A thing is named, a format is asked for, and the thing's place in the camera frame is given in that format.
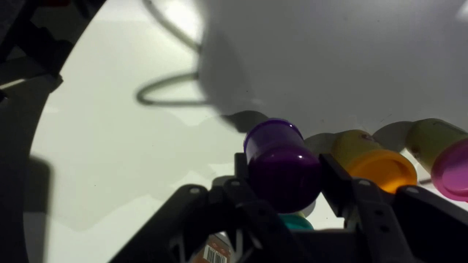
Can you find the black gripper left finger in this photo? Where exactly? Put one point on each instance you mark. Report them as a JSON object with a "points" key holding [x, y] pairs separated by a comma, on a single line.
{"points": [[235, 224]]}

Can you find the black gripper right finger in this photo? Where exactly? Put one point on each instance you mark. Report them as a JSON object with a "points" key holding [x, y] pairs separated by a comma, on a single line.
{"points": [[385, 220]]}

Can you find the orange lid dough container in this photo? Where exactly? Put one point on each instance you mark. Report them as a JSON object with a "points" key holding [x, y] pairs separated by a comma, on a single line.
{"points": [[375, 163]]}

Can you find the purple lid container with holes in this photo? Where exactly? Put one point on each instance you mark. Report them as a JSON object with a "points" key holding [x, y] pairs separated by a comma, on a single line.
{"points": [[280, 166]]}

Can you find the pink lid dough container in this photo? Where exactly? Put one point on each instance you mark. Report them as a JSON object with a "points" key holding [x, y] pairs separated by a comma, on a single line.
{"points": [[447, 161]]}

